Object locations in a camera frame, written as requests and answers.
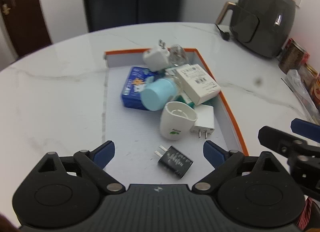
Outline blue toothpick holder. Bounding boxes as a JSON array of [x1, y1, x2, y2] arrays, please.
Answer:
[[140, 78, 180, 111]]

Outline clear repellent liquid bottle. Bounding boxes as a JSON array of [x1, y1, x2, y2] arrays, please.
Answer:
[[169, 44, 189, 67]]

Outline blue lid food jar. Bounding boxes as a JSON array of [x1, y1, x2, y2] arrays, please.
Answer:
[[309, 75, 320, 110]]

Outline air fryer power cable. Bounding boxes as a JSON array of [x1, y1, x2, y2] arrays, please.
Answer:
[[215, 23, 231, 42]]

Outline black air fryer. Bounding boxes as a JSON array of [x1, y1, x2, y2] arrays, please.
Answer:
[[215, 0, 296, 58]]

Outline blue tissue pack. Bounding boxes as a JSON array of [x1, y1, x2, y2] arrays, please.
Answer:
[[121, 67, 159, 110]]

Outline glass jar dark contents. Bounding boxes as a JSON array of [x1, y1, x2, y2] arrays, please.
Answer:
[[278, 38, 310, 74]]

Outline orange rimmed white tray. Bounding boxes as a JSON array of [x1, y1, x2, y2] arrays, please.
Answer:
[[104, 49, 247, 186]]

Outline clear plastic bag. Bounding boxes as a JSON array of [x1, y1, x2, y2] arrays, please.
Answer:
[[284, 69, 319, 125]]

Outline white product box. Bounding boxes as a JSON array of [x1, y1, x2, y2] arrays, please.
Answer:
[[176, 63, 222, 106]]

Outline white wall charger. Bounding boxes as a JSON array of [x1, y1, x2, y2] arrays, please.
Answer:
[[190, 105, 215, 139]]

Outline black USB charger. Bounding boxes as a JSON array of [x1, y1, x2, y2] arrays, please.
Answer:
[[154, 146, 194, 179]]

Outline white mosquito repellent heater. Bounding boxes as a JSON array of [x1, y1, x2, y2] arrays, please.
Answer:
[[160, 101, 197, 140]]

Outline teal white box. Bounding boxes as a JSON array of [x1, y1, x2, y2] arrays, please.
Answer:
[[163, 68, 213, 108]]

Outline small white cube charger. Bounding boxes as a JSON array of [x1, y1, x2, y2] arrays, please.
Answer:
[[143, 39, 170, 72]]

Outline dark brown door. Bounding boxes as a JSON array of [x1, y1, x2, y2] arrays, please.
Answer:
[[1, 0, 52, 57]]

